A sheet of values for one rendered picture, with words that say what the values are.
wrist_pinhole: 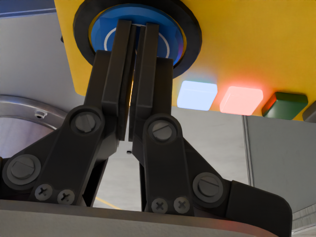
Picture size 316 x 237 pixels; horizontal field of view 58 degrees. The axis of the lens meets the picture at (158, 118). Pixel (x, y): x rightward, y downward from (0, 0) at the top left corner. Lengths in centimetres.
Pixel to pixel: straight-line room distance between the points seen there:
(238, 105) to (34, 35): 21
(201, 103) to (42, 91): 26
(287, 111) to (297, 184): 73
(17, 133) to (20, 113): 3
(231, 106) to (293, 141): 77
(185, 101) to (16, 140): 30
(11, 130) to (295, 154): 74
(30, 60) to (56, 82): 4
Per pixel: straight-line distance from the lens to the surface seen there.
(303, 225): 86
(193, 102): 15
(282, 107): 16
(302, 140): 88
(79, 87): 16
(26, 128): 42
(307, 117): 18
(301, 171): 88
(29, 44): 32
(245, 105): 16
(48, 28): 29
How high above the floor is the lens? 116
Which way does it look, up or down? 31 degrees down
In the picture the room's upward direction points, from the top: 176 degrees counter-clockwise
